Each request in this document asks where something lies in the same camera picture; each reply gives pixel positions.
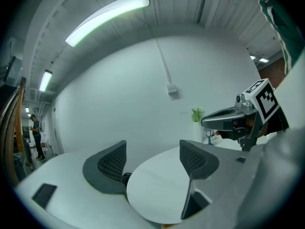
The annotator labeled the short ceiling light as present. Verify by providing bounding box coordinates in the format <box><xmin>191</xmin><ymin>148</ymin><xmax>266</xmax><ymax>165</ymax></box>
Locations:
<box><xmin>39</xmin><ymin>70</ymin><xmax>53</xmax><ymax>93</ymax></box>

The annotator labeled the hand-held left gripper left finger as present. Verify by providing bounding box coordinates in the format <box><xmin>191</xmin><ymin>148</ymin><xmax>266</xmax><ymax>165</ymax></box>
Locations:
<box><xmin>14</xmin><ymin>140</ymin><xmax>153</xmax><ymax>229</ymax></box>

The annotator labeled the teal lantern lamp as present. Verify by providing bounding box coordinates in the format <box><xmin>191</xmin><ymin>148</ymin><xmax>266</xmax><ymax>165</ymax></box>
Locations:
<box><xmin>204</xmin><ymin>128</ymin><xmax>214</xmax><ymax>146</ymax></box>

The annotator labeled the person's green shirt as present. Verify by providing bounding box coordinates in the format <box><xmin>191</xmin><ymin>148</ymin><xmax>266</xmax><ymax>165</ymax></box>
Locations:
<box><xmin>256</xmin><ymin>0</ymin><xmax>305</xmax><ymax>75</ymax></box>

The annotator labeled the white green flower bouquet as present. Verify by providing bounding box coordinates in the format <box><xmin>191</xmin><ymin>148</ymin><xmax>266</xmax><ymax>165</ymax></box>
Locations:
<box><xmin>190</xmin><ymin>106</ymin><xmax>205</xmax><ymax>123</ymax></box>

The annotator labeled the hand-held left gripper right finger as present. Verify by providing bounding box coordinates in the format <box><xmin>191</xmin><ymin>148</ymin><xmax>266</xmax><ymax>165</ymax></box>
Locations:
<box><xmin>179</xmin><ymin>139</ymin><xmax>262</xmax><ymax>229</ymax></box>

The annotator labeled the white ribbed vase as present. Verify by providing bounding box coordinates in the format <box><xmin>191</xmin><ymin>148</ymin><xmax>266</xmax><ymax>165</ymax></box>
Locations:
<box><xmin>195</xmin><ymin>122</ymin><xmax>203</xmax><ymax>143</ymax></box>

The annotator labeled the white wall conduit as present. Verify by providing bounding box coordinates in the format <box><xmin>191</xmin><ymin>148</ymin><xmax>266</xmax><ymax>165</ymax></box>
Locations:
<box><xmin>147</xmin><ymin>25</ymin><xmax>173</xmax><ymax>85</ymax></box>

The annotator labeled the black floor machine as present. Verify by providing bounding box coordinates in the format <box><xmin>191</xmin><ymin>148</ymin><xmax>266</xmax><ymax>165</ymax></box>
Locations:
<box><xmin>13</xmin><ymin>153</ymin><xmax>33</xmax><ymax>182</ymax></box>

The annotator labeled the long ceiling light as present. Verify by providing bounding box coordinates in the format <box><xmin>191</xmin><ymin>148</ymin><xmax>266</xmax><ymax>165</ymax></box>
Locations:
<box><xmin>65</xmin><ymin>0</ymin><xmax>150</xmax><ymax>48</ymax></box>

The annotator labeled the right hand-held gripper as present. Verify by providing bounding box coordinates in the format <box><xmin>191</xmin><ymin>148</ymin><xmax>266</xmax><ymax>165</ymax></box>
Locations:
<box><xmin>201</xmin><ymin>78</ymin><xmax>280</xmax><ymax>152</ymax></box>

